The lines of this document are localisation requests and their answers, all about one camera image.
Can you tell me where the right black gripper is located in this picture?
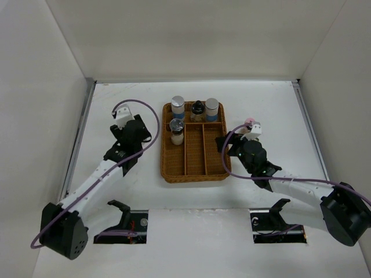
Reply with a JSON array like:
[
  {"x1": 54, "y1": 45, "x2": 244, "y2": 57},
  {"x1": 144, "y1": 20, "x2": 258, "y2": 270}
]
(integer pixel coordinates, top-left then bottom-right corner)
[{"x1": 215, "y1": 131, "x2": 256, "y2": 174}]

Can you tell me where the pink-cap spice bottle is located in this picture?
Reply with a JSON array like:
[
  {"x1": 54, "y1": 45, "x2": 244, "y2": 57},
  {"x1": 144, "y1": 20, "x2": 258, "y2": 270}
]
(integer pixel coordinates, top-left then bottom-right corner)
[{"x1": 241, "y1": 118, "x2": 255, "y2": 134}]

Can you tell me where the blue-label jar silver lid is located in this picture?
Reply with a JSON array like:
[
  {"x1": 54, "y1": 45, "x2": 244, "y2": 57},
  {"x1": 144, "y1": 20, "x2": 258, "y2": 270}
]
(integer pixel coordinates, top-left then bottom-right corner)
[
  {"x1": 205, "y1": 98, "x2": 219, "y2": 122},
  {"x1": 171, "y1": 96, "x2": 185, "y2": 120}
]

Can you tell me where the black pointed-cap spice bottle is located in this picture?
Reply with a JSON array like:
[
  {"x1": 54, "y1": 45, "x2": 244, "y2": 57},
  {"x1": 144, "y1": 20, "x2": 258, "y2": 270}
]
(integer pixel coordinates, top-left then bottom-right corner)
[{"x1": 190, "y1": 100, "x2": 205, "y2": 122}]

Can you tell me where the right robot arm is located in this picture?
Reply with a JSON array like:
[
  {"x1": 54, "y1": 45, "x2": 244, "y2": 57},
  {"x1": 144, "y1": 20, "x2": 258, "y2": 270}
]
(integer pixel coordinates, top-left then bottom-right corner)
[{"x1": 215, "y1": 132, "x2": 370, "y2": 246}]

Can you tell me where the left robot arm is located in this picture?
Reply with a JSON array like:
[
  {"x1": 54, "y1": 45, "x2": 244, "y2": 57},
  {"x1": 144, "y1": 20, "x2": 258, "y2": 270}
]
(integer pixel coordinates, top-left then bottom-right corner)
[{"x1": 38, "y1": 115, "x2": 152, "y2": 260}]

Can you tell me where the brown wicker divided tray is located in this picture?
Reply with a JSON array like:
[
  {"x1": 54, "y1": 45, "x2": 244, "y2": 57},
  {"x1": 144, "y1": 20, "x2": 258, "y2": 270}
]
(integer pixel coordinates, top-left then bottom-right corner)
[{"x1": 161, "y1": 101, "x2": 229, "y2": 183}]

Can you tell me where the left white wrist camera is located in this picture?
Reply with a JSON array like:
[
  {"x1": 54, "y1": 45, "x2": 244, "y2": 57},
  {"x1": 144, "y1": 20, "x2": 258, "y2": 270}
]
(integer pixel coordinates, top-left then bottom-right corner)
[{"x1": 112, "y1": 104, "x2": 134, "y2": 129}]

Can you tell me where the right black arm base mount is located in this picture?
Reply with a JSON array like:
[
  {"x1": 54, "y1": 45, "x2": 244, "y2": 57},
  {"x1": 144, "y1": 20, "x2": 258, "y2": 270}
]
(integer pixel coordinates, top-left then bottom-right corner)
[{"x1": 250, "y1": 199, "x2": 307, "y2": 244}]

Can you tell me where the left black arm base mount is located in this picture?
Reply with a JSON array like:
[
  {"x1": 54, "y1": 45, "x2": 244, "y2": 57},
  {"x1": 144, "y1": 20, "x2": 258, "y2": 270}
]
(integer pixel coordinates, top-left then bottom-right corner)
[{"x1": 93, "y1": 200, "x2": 149, "y2": 244}]

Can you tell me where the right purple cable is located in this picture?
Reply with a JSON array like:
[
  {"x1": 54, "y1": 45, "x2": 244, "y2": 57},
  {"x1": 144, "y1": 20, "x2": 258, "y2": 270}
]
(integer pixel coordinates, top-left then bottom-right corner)
[{"x1": 221, "y1": 123, "x2": 371, "y2": 236}]

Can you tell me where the purple cable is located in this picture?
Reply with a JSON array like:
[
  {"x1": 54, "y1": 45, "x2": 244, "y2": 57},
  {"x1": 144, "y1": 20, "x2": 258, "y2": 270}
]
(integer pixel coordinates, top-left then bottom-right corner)
[
  {"x1": 30, "y1": 99, "x2": 161, "y2": 250},
  {"x1": 221, "y1": 123, "x2": 371, "y2": 236}
]

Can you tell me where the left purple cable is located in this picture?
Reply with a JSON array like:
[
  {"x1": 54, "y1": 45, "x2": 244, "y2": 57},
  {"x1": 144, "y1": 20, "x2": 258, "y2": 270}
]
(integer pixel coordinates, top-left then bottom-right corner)
[{"x1": 30, "y1": 99, "x2": 161, "y2": 250}]

